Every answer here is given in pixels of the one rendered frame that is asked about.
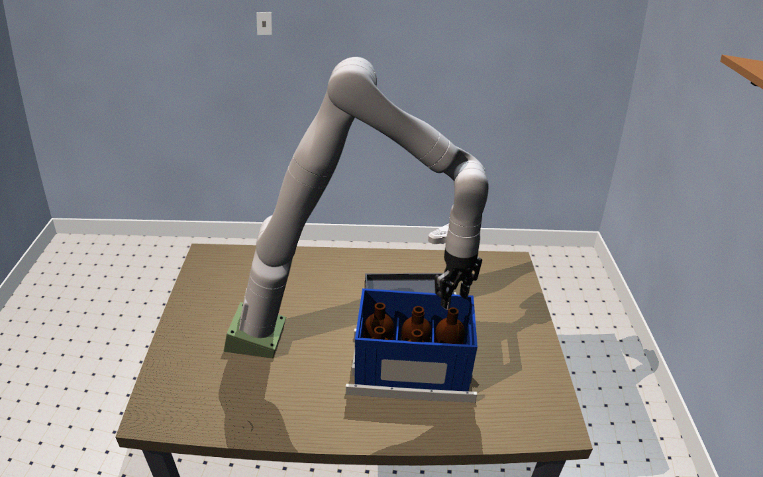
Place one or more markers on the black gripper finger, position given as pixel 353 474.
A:
pixel 465 285
pixel 441 283

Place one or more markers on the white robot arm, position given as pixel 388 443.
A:
pixel 352 93

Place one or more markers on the blue crate with dividers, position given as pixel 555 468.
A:
pixel 404 364

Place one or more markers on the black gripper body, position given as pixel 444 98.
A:
pixel 453 264

